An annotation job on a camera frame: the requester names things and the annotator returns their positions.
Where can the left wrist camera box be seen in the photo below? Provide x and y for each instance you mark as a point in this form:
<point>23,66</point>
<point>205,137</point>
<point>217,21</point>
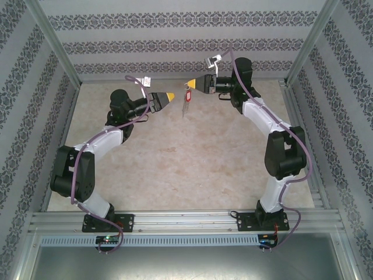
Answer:
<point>145,81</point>

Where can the small circuit board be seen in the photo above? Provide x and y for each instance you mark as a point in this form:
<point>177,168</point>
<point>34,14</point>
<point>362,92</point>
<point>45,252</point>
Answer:
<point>107,239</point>
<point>266,240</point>

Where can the left small circuit board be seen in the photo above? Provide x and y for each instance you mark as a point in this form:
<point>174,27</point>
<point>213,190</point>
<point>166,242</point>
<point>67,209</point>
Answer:
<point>107,239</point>

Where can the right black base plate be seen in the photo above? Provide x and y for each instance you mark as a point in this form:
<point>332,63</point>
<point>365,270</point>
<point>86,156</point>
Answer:
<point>244,221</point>

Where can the right small circuit board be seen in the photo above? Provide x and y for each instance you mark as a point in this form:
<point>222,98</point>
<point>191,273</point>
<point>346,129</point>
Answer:
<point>266,240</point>

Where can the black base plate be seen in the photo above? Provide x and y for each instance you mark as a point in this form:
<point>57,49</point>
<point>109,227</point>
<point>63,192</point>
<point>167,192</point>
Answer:
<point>128,221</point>
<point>244,221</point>

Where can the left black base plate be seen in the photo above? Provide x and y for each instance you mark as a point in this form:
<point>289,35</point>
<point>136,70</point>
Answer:
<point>128,221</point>

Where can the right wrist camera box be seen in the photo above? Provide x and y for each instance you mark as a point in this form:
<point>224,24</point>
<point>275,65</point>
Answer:
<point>211,61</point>

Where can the aluminium back rail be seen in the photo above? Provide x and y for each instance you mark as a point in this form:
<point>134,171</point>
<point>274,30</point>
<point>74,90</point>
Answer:
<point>175,81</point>

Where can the aluminium side rail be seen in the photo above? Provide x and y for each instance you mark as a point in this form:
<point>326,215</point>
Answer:
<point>67,116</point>

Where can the grey keyring holder with rings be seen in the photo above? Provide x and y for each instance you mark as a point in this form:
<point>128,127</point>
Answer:
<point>185,109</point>

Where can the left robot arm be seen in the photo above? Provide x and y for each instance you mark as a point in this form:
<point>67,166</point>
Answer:
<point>73,175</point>

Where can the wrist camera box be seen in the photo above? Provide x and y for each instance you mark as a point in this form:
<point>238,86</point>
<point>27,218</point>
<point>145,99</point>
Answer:
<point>211,61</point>
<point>145,81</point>

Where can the aluminium frame post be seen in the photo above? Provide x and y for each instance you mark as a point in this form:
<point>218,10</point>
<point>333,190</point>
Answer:
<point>55,43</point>
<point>345,256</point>
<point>26,256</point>
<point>310,43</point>

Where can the grey metal sheet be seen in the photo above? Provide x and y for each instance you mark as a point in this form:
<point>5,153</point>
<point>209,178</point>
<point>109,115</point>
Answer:
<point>186,262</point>

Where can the aluminium mounting rail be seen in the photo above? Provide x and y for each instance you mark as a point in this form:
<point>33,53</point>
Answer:
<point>186,218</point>

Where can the metal corner bracket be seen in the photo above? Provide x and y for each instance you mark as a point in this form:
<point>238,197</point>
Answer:
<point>282,84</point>

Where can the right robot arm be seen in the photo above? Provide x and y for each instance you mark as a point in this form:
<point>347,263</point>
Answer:
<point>285,154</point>

